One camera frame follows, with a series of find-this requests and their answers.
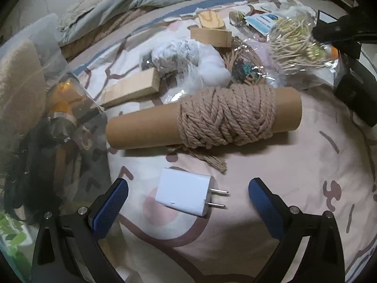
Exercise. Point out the small glass jar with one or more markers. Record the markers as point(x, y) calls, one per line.
point(235, 17)

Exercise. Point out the black trinket in clear bag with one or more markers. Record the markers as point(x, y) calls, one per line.
point(145, 62)

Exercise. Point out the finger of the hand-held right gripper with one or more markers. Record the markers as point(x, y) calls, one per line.
point(356, 97)
point(338, 29)

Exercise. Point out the oval wooden piece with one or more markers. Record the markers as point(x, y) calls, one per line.
point(210, 20)
point(210, 37)

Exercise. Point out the bag of white stuffing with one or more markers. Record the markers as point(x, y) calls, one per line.
point(176, 54)

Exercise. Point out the beige fleece blanket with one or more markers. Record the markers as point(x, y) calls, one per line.
point(112, 28)

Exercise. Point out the white charger plug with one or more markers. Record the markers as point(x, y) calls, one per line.
point(182, 194)

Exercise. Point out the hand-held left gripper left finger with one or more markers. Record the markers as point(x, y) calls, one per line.
point(110, 209)

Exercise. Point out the white cotton ball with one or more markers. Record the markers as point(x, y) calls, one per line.
point(212, 72)

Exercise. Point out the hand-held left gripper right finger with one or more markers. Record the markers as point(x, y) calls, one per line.
point(266, 209)

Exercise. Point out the rectangular wooden block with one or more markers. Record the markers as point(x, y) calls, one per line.
point(132, 87)

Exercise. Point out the clear plastic storage bin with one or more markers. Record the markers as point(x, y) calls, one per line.
point(53, 50)

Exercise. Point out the black and white box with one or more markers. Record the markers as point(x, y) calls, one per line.
point(325, 16)

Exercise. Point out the silver bottle orange cap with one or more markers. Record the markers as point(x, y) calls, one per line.
point(334, 53)

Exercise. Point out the cartoon printed blanket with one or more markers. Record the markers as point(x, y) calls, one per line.
point(294, 159)

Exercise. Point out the yellow toy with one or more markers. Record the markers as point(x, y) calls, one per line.
point(62, 106)

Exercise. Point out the green white tissue packet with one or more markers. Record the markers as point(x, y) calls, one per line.
point(11, 233)

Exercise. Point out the blue and white packet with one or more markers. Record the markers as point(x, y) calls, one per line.
point(263, 22)

